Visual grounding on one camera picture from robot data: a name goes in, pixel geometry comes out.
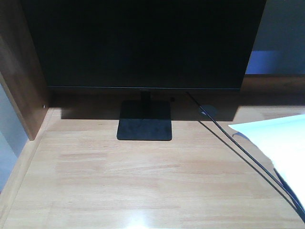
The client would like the black monitor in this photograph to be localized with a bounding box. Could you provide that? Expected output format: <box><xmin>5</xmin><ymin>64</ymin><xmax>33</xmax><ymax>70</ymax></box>
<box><xmin>21</xmin><ymin>0</ymin><xmax>266</xmax><ymax>90</ymax></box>

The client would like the wooden desk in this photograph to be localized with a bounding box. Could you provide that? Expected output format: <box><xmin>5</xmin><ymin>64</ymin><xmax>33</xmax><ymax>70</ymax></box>
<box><xmin>0</xmin><ymin>0</ymin><xmax>305</xmax><ymax>229</ymax></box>

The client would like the grey desk cable grommet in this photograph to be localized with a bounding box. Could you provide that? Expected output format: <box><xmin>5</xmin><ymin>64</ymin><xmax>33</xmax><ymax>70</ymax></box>
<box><xmin>198</xmin><ymin>104</ymin><xmax>217</xmax><ymax>117</ymax></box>

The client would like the white paper sheet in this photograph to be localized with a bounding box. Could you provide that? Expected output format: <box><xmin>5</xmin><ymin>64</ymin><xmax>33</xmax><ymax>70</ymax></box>
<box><xmin>230</xmin><ymin>114</ymin><xmax>305</xmax><ymax>205</ymax></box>

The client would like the black monitor stand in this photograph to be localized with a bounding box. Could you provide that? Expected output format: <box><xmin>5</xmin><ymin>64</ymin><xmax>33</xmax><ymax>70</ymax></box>
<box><xmin>117</xmin><ymin>92</ymin><xmax>172</xmax><ymax>141</ymax></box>

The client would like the black monitor cable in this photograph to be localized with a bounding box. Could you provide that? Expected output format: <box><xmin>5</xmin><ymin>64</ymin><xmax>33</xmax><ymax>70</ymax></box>
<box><xmin>186</xmin><ymin>91</ymin><xmax>305</xmax><ymax>217</ymax></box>

